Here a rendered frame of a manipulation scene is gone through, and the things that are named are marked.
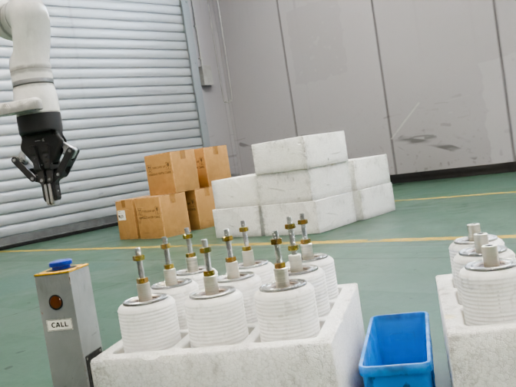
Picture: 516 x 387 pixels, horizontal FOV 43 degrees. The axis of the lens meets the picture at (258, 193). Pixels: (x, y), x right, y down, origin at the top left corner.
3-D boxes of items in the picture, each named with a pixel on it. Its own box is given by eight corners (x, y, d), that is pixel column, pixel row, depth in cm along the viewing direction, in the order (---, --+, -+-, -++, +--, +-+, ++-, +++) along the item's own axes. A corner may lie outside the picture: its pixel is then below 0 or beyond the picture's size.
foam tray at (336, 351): (349, 462, 96) (331, 342, 95) (107, 470, 105) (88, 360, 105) (370, 369, 133) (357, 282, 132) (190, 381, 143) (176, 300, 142)
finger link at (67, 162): (68, 146, 114) (51, 173, 115) (76, 152, 114) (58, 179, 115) (76, 145, 117) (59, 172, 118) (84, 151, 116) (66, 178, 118)
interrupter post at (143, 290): (153, 299, 111) (150, 280, 111) (152, 302, 109) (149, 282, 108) (139, 302, 111) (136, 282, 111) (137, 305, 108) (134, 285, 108)
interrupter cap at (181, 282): (148, 287, 124) (147, 283, 124) (187, 279, 126) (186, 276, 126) (154, 293, 116) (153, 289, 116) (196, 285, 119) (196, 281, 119)
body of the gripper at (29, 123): (70, 107, 119) (78, 159, 119) (29, 115, 121) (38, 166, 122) (47, 106, 112) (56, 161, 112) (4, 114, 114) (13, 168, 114)
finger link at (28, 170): (21, 154, 119) (46, 173, 119) (17, 163, 120) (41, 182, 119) (12, 155, 117) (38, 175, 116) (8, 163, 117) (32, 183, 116)
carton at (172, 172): (200, 188, 492) (193, 148, 490) (176, 193, 474) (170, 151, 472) (173, 191, 511) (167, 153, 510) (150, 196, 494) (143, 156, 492)
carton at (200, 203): (223, 223, 506) (217, 185, 504) (200, 229, 488) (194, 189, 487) (197, 225, 526) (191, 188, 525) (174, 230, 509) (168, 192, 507)
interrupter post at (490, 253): (501, 268, 94) (498, 246, 94) (484, 270, 95) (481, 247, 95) (499, 265, 97) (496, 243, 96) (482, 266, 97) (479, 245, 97)
